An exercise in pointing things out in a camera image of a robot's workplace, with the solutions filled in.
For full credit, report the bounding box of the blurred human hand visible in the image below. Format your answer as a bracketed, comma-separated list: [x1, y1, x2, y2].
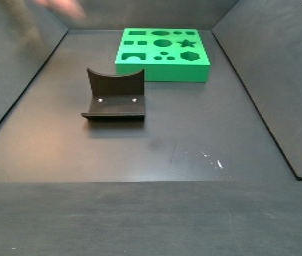
[33, 0, 85, 19]

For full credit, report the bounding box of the green shape sorter block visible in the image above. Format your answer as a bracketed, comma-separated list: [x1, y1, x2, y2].
[115, 28, 210, 82]

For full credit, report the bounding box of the black curved holder stand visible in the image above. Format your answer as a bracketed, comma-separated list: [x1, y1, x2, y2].
[81, 69, 145, 120]

